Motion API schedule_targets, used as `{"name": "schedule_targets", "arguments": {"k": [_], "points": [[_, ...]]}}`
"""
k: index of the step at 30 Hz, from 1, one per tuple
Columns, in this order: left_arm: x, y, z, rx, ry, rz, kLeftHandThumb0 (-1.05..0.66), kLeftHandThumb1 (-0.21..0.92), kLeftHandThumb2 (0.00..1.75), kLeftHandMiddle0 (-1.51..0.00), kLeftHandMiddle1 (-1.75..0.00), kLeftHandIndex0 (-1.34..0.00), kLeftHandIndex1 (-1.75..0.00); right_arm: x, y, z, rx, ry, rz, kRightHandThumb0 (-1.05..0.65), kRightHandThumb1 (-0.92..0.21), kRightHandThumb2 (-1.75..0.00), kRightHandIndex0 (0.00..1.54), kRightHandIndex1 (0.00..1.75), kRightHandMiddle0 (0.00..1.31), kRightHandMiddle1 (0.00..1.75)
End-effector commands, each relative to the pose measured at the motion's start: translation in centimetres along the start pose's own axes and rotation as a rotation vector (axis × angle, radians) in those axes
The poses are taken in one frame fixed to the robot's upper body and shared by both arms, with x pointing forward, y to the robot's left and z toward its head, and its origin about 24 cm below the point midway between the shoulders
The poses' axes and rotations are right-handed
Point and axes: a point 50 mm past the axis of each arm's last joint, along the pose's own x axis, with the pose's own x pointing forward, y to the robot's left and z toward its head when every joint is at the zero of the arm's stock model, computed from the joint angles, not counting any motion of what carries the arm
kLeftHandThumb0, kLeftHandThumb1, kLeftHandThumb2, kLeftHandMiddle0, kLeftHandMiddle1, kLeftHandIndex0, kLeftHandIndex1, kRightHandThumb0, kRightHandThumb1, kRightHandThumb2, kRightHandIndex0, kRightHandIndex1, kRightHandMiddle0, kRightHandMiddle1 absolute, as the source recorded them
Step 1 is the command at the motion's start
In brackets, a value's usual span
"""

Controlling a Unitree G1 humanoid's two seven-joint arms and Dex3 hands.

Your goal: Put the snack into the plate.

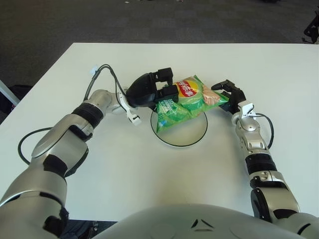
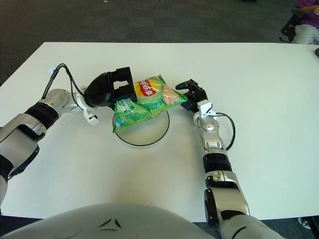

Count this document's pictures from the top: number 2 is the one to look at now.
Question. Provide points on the green potato chips bag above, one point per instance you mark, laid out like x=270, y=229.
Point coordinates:
x=149, y=104

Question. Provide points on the dark object at table edge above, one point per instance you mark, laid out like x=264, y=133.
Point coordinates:
x=317, y=52

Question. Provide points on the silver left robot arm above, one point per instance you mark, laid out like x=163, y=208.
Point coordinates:
x=22, y=129

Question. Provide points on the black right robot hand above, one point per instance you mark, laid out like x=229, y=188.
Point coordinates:
x=199, y=95

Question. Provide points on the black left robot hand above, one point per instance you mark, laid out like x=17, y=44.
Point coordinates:
x=99, y=89

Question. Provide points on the black office chair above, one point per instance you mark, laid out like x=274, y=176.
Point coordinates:
x=289, y=27

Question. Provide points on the black chair wheel base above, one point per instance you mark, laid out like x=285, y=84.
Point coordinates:
x=305, y=222

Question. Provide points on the white plate black rim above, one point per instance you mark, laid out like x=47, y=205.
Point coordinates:
x=142, y=134

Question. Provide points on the seated person purple shirt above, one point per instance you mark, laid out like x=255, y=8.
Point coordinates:
x=309, y=35

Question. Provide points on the grey robot torso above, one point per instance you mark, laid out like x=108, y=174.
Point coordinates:
x=74, y=224

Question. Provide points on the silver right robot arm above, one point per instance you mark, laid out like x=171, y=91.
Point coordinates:
x=211, y=142

